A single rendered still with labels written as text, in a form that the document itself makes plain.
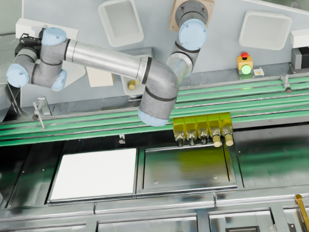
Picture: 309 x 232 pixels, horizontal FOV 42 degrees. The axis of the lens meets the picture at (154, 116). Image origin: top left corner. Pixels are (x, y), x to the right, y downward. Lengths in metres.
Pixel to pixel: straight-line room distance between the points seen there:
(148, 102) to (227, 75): 0.79
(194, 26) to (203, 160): 0.69
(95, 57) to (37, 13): 0.79
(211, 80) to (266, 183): 0.57
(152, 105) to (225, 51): 0.81
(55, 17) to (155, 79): 0.87
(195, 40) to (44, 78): 0.65
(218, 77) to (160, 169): 0.56
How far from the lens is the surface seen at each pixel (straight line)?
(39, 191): 2.13
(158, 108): 1.40
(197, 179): 1.93
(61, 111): 2.25
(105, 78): 2.10
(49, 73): 1.42
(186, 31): 1.70
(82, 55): 1.35
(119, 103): 2.18
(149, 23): 2.02
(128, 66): 1.35
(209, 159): 2.03
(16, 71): 1.43
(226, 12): 2.02
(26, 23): 1.74
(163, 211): 1.85
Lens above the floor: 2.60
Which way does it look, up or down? 53 degrees down
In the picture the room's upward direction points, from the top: 178 degrees counter-clockwise
